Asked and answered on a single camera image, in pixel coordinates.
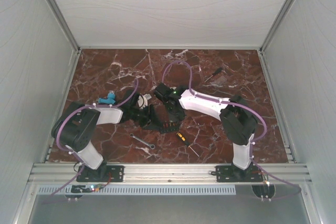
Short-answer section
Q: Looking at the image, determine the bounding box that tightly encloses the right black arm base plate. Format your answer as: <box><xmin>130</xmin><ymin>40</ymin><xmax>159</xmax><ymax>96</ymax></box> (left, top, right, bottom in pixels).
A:
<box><xmin>211</xmin><ymin>164</ymin><xmax>264</xmax><ymax>183</ymax></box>

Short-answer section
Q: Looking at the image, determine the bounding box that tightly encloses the black handled screwdriver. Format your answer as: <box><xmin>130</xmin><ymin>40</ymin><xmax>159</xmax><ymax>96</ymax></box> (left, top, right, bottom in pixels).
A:
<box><xmin>204</xmin><ymin>67</ymin><xmax>223</xmax><ymax>82</ymax></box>

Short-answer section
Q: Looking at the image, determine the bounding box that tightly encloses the light blue slotted cable duct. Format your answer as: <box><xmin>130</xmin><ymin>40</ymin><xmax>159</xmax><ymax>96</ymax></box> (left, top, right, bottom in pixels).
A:
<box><xmin>37</xmin><ymin>184</ymin><xmax>236</xmax><ymax>196</ymax></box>

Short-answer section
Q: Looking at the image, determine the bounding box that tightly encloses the silver combination wrench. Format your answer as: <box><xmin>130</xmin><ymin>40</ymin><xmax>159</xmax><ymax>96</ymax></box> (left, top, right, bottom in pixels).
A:
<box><xmin>130</xmin><ymin>133</ymin><xmax>155</xmax><ymax>150</ymax></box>

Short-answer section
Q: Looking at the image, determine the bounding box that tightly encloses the black fuse box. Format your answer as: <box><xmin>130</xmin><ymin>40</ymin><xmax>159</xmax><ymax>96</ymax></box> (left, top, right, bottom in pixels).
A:
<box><xmin>159</xmin><ymin>121</ymin><xmax>181</xmax><ymax>134</ymax></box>

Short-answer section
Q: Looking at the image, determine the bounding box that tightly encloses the yellow black screwdriver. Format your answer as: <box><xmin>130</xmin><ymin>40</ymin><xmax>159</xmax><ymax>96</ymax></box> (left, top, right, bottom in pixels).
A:
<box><xmin>176</xmin><ymin>132</ymin><xmax>190</xmax><ymax>147</ymax></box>

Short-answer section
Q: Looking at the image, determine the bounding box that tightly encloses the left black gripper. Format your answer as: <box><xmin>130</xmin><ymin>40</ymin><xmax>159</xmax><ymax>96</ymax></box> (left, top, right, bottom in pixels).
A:
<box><xmin>131</xmin><ymin>104</ymin><xmax>164</xmax><ymax>131</ymax></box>

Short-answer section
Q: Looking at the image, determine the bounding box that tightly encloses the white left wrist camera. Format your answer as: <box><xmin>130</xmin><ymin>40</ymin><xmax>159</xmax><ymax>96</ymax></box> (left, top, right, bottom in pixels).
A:
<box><xmin>138</xmin><ymin>94</ymin><xmax>152</xmax><ymax>109</ymax></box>

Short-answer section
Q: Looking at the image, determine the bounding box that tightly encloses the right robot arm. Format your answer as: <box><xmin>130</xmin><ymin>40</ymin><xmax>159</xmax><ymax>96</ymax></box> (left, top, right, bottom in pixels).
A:
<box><xmin>154</xmin><ymin>83</ymin><xmax>258</xmax><ymax>182</ymax></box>

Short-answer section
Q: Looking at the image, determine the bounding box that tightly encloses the blue plastic part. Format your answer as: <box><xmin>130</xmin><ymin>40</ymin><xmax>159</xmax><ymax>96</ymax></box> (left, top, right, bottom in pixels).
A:
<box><xmin>98</xmin><ymin>92</ymin><xmax>116</xmax><ymax>105</ymax></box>

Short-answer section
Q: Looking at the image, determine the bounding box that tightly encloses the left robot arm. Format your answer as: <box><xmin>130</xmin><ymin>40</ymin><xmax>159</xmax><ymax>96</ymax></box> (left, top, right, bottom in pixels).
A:
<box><xmin>51</xmin><ymin>91</ymin><xmax>162</xmax><ymax>182</ymax></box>

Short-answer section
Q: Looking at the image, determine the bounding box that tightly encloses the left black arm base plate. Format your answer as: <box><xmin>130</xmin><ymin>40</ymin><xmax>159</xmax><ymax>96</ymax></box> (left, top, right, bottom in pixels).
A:
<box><xmin>76</xmin><ymin>165</ymin><xmax>124</xmax><ymax>183</ymax></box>

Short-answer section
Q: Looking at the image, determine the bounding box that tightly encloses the aluminium front rail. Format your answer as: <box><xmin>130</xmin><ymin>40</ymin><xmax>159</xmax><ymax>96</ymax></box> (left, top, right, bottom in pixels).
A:
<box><xmin>28</xmin><ymin>163</ymin><xmax>312</xmax><ymax>185</ymax></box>

